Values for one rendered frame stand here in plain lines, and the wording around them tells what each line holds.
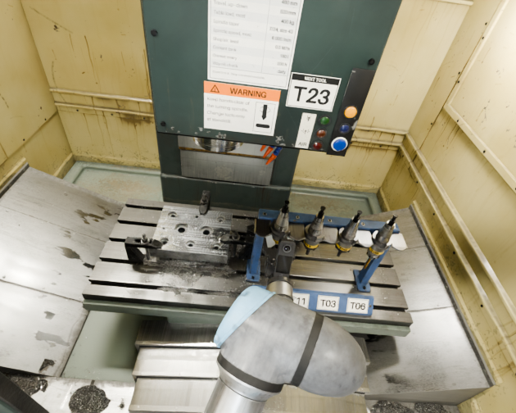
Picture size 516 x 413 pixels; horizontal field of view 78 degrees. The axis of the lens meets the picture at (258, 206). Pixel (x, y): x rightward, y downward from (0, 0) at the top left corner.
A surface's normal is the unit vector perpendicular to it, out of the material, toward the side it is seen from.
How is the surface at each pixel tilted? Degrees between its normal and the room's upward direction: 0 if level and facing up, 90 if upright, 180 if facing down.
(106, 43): 90
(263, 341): 34
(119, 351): 0
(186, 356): 8
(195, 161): 90
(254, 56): 90
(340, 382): 64
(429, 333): 24
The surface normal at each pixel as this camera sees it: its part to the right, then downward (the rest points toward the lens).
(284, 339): -0.09, -0.35
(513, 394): -0.99, -0.15
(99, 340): 0.11, -0.72
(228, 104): -0.03, 0.69
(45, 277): 0.51, -0.61
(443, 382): -0.30, -0.70
